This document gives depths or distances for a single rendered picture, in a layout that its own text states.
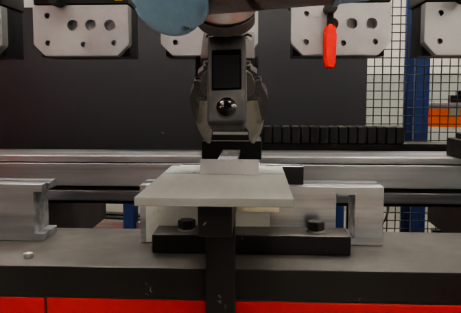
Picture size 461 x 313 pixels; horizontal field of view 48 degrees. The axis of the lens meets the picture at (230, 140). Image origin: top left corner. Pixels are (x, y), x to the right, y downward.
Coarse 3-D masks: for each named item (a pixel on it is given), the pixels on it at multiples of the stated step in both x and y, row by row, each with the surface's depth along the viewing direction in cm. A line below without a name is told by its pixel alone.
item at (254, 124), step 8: (248, 104) 70; (256, 104) 70; (248, 112) 71; (256, 112) 71; (248, 120) 72; (256, 120) 72; (248, 128) 74; (256, 128) 74; (248, 136) 75; (256, 136) 75
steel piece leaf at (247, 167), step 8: (200, 160) 75; (208, 160) 75; (216, 160) 75; (224, 160) 75; (232, 160) 75; (240, 160) 75; (248, 160) 75; (256, 160) 75; (200, 168) 76; (208, 168) 75; (216, 168) 75; (224, 168) 75; (232, 168) 75; (240, 168) 75; (248, 168) 75; (256, 168) 75
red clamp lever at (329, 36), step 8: (328, 8) 75; (336, 8) 75; (328, 16) 76; (328, 24) 76; (328, 32) 76; (328, 40) 76; (336, 40) 76; (328, 48) 76; (328, 56) 76; (328, 64) 76
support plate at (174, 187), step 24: (168, 168) 82; (192, 168) 81; (264, 168) 81; (144, 192) 62; (168, 192) 62; (192, 192) 62; (216, 192) 62; (240, 192) 62; (264, 192) 62; (288, 192) 62
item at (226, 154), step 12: (216, 132) 109; (228, 132) 109; (240, 132) 109; (204, 144) 104; (216, 144) 104; (228, 144) 104; (240, 144) 104; (252, 144) 104; (204, 156) 105; (216, 156) 105; (228, 156) 93; (240, 156) 104; (252, 156) 104
